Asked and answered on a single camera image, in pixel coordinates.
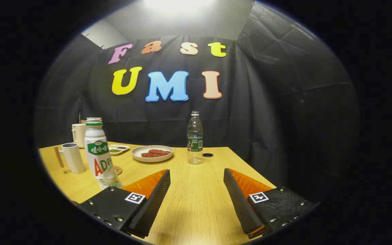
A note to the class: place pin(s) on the white juice bottle green label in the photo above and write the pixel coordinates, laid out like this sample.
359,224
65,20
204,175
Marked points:
97,149

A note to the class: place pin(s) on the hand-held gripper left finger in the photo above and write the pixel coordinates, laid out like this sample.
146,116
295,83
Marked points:
155,200

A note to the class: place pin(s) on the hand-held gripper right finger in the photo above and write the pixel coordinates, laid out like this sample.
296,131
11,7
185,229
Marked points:
240,204

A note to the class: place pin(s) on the clear plastic water bottle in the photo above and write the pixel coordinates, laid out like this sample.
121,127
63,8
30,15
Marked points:
195,143

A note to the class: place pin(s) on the wooden table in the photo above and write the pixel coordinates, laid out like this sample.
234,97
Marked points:
196,190

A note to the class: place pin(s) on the black backdrop cloth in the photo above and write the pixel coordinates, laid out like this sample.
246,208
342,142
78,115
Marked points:
267,119

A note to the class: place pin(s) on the white divided condiment dish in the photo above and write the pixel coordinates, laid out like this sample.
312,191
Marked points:
111,153

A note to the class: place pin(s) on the round cork coaster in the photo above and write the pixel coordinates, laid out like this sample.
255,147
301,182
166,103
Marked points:
118,170

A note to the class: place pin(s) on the white round plate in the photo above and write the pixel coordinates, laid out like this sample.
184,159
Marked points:
136,153

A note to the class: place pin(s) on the bright ceiling light panel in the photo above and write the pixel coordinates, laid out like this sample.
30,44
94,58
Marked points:
179,4

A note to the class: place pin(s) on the black round table grommet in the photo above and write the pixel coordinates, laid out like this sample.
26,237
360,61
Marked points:
208,155

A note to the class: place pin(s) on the cream toaster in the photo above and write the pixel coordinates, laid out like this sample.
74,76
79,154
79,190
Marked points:
79,136

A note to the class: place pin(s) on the red meat strip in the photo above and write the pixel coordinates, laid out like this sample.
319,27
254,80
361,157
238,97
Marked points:
151,155
160,151

